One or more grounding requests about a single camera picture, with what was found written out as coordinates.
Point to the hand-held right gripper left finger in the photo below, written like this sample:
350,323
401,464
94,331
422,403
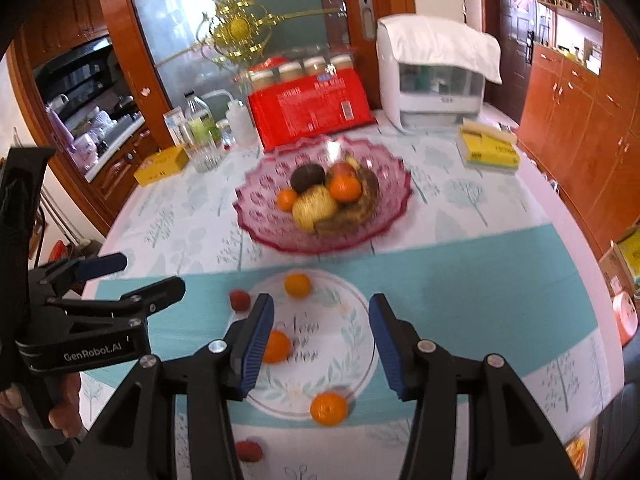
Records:
255,345

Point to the dark entrance door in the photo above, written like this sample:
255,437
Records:
515,50

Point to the yellow sponge pack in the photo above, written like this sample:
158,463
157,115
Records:
487,150

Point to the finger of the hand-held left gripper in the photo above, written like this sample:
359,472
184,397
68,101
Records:
95,266
130,300

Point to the clear glass cup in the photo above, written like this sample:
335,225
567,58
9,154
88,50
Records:
206,157

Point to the white squeeze bottle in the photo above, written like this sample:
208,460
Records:
241,122

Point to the person's left hand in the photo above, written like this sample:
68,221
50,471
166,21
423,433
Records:
67,412

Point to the red apple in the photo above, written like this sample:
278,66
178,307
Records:
342,167

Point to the small white carton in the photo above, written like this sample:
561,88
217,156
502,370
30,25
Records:
176,127

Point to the pink glass fruit bowl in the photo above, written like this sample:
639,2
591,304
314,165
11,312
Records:
260,200

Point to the small red plum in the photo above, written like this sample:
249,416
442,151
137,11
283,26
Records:
248,450
239,300

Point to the yellow cardboard box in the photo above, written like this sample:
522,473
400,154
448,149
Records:
161,166

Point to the dark avocado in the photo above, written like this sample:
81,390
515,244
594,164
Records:
307,178

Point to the wooden wall cabinet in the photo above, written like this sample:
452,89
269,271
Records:
580,135

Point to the beige-filled jar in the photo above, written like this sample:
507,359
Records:
291,72
345,62
315,66
262,81

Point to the tangerine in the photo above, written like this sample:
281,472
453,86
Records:
297,284
328,409
345,188
279,346
286,200

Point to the red plastic package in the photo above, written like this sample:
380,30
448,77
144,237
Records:
310,107

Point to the gold door ornament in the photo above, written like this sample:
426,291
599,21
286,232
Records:
235,25

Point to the white countertop appliance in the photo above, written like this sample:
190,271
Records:
430,100

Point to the pink round stool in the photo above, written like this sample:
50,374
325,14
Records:
625,317

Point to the white cloth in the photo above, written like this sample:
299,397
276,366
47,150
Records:
440,42

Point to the yellow floor box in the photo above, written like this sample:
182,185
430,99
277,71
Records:
625,260

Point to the clear plastic bottle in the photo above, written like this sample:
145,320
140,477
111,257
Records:
199,117

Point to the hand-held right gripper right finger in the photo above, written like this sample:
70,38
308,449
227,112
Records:
387,347

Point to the overripe brown banana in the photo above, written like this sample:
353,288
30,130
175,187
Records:
362,207

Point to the white leaf-print plate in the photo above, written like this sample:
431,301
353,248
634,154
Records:
325,340

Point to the yellow apple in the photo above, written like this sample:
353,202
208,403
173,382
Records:
314,208

